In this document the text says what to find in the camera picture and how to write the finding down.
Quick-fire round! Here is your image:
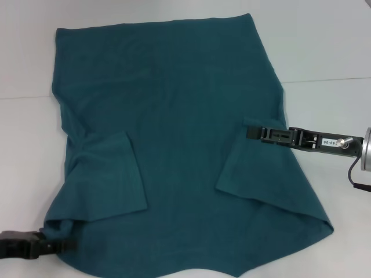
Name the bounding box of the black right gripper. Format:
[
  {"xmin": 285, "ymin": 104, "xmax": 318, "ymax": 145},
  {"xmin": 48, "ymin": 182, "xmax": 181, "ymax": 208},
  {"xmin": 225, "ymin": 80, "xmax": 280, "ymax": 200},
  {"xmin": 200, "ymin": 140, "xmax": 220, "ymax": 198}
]
[{"xmin": 245, "ymin": 126, "xmax": 365, "ymax": 159}]

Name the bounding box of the right arm cable with plug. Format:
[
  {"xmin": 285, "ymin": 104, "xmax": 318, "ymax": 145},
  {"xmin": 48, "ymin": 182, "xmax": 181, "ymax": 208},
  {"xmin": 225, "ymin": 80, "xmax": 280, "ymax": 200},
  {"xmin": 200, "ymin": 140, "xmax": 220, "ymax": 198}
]
[{"xmin": 336, "ymin": 137, "xmax": 371, "ymax": 193}]

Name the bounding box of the teal blue shirt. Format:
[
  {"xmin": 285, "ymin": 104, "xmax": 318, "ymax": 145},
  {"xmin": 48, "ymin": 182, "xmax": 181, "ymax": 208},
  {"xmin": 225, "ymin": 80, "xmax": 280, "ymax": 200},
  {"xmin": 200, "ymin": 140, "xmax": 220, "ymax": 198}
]
[{"xmin": 43, "ymin": 13, "xmax": 333, "ymax": 278}]

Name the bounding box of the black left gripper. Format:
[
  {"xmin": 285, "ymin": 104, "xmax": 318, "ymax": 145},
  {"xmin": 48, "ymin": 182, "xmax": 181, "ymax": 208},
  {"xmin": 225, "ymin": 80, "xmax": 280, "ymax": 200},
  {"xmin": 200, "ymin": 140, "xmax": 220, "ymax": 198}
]
[{"xmin": 0, "ymin": 229, "xmax": 78, "ymax": 261}]

